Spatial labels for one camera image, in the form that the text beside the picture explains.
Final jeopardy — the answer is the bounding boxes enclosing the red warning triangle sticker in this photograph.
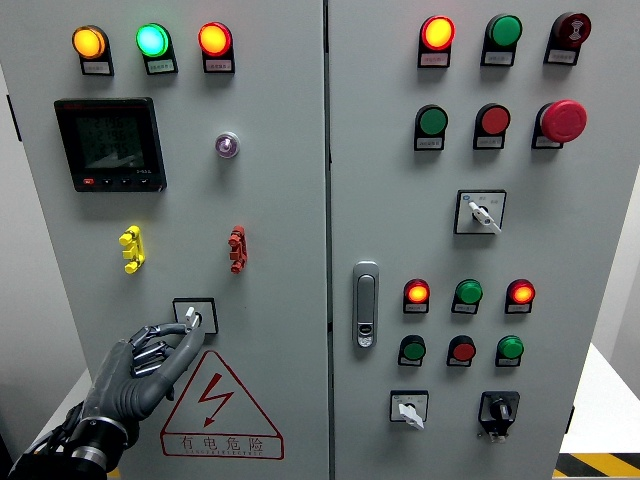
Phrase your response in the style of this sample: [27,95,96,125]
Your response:
[159,349,286,461]

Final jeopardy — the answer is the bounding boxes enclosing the black display meter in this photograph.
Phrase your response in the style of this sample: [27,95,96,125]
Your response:
[53,97,168,193]

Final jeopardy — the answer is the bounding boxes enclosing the silver door lock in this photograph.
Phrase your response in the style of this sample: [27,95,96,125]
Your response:
[351,260,381,350]

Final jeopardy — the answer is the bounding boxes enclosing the white round lamp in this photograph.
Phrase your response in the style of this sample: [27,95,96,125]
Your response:
[214,131,242,160]

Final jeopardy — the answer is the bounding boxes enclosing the small green push button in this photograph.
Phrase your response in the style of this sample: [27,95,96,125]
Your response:
[397,334,427,368]

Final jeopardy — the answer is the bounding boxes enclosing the small red indicator lamp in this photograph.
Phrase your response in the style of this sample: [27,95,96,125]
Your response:
[503,278,537,316]
[402,278,431,315]

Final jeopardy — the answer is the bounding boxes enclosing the pale grey cabinet door with lock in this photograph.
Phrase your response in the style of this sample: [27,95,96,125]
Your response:
[326,0,640,480]

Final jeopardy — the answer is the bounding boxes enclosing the large yellow indicator lamp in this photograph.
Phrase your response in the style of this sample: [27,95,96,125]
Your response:
[71,24,116,77]

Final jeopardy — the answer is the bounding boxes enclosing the large lit green indicator lamp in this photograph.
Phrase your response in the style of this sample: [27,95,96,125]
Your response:
[135,22,179,76]

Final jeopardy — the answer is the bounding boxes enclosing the small red push button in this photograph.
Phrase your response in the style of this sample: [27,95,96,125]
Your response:
[446,334,478,368]

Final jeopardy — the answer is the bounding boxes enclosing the large red indicator lamp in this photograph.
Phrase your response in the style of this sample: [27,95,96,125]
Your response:
[197,21,236,75]
[417,15,457,70]

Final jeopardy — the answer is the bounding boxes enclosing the small green indicator lamp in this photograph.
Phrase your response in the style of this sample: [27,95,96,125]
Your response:
[450,278,484,316]
[494,334,525,368]

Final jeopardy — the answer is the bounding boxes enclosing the large green push button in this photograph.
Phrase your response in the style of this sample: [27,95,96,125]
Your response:
[413,104,450,152]

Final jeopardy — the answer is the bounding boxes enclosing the large red push button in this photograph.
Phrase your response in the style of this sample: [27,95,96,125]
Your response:
[472,103,512,151]

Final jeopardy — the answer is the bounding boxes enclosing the large red stop button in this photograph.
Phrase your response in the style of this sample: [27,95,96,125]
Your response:
[530,99,589,150]

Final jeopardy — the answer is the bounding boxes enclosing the large unlit green indicator lamp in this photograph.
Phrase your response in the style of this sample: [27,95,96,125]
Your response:
[480,13,524,68]

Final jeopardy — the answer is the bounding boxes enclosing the dark red buzzer lamp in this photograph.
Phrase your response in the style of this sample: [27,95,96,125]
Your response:
[542,11,593,67]

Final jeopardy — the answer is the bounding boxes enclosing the small yellow handle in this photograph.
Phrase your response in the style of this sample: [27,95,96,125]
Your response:
[118,225,147,275]

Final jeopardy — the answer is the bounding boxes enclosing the small red handle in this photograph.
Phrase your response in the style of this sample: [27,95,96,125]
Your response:
[227,225,249,274]

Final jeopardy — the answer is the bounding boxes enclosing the small white-handled labelled turn switch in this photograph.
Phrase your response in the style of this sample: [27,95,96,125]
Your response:
[389,389,430,431]

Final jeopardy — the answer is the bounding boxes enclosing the black-handled turn switch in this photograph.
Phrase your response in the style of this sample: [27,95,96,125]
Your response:
[476,390,521,445]

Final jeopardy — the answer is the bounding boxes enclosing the large white-handled turn switch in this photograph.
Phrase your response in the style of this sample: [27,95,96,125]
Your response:
[453,188,508,236]

